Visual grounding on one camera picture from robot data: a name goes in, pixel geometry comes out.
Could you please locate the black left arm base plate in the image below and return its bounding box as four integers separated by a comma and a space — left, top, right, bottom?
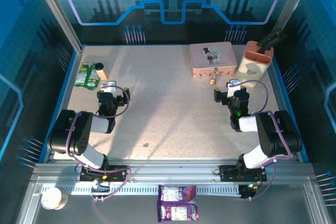
79, 165, 129, 182

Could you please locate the aluminium front rail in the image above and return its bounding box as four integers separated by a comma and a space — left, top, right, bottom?
30, 157, 313, 183

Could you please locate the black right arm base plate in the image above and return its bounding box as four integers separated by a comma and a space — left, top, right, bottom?
218, 164, 268, 183

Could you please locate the cream and pink knife block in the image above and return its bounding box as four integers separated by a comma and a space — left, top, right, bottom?
234, 40, 275, 89

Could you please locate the black knife handle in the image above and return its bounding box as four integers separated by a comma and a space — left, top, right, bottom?
257, 27, 286, 52

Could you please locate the white slotted cable tray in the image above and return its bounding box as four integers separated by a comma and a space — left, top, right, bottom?
41, 184, 241, 196

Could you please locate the pink tin box with couple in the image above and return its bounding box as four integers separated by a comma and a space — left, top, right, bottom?
189, 41, 238, 78

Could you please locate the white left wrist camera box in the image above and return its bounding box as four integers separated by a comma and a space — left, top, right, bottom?
100, 80, 118, 99

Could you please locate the aluminium frame post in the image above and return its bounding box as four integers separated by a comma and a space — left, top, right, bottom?
28, 0, 85, 53
272, 0, 316, 36

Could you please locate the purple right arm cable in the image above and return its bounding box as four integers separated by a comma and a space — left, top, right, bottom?
239, 79, 292, 202

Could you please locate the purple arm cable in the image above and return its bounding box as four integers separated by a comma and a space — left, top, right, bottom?
65, 84, 132, 203
239, 79, 292, 202

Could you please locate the green and white snack packet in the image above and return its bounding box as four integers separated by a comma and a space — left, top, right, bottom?
73, 62, 101, 91

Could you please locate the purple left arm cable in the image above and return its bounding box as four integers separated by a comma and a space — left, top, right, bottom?
65, 84, 132, 203

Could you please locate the small wooden block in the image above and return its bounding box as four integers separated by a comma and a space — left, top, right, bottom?
95, 69, 109, 81

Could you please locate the purple snack bag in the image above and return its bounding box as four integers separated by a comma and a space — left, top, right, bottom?
156, 185, 200, 223

